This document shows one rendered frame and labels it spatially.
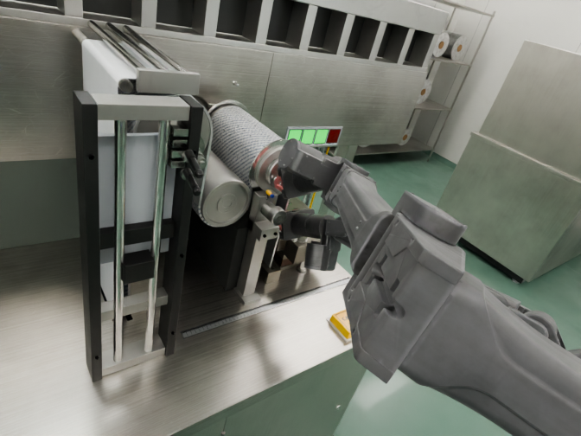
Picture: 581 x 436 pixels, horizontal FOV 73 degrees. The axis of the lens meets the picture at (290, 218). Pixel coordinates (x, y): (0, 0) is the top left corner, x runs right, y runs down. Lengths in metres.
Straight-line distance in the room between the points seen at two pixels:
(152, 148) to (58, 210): 0.57
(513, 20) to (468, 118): 1.17
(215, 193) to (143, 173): 0.25
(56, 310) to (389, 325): 0.87
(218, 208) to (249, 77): 0.45
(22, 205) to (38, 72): 0.33
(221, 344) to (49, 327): 0.36
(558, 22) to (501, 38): 0.59
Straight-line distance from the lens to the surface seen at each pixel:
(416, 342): 0.23
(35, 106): 1.04
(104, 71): 0.77
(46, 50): 1.01
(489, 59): 5.70
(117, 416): 0.85
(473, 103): 5.72
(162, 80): 0.69
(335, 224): 0.85
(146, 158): 0.64
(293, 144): 0.69
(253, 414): 1.03
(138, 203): 0.68
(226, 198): 0.88
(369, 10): 1.41
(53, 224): 1.19
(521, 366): 0.24
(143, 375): 0.89
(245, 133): 0.95
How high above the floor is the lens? 1.62
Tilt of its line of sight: 30 degrees down
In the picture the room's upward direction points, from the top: 15 degrees clockwise
